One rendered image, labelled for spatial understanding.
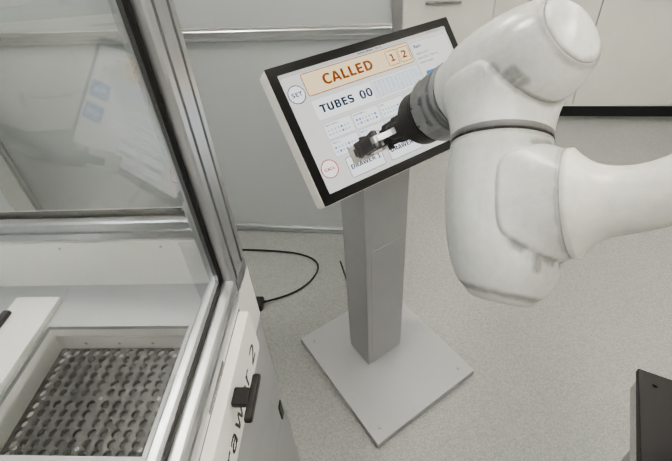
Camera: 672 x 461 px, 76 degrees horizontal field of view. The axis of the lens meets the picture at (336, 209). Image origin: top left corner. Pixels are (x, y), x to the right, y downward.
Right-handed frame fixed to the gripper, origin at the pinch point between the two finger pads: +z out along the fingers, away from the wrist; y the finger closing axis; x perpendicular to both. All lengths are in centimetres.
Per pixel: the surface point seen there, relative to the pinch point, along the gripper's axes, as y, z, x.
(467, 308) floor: -65, 87, 74
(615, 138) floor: -244, 116, 50
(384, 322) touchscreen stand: -21, 72, 55
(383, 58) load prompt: -24.2, 17.3, -18.9
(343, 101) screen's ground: -9.7, 17.3, -12.6
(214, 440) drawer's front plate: 41, -3, 28
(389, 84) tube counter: -22.8, 17.3, -12.7
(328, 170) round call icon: 0.4, 17.3, 0.1
